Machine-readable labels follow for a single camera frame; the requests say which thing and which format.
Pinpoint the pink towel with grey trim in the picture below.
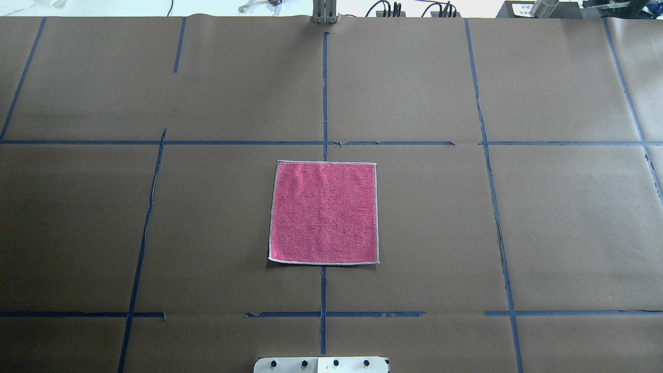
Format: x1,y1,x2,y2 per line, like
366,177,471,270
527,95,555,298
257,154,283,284
268,159,380,266

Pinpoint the right black power strip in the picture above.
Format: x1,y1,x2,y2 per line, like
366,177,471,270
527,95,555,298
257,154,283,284
421,1,461,18

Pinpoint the black power strip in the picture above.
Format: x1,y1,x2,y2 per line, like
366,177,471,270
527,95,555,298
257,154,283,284
365,1,407,18
421,1,461,18

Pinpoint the left black power strip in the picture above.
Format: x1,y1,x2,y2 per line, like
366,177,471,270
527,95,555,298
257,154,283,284
365,1,407,18

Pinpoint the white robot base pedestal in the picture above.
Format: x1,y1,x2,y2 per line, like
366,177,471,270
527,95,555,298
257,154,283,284
253,356,391,372

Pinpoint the aluminium frame post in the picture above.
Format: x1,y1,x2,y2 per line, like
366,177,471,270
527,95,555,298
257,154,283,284
312,0,338,24

